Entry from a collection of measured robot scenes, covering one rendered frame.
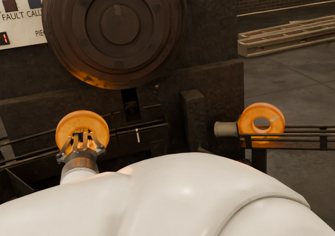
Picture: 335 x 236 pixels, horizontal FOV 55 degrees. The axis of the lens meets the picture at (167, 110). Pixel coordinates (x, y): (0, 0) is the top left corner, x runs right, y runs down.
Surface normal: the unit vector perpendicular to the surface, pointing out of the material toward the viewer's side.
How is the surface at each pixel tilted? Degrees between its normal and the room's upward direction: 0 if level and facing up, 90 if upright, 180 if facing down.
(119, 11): 90
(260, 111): 90
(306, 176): 0
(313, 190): 0
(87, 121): 93
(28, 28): 90
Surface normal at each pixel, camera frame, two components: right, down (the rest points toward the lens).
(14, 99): -0.11, -0.90
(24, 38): 0.22, 0.38
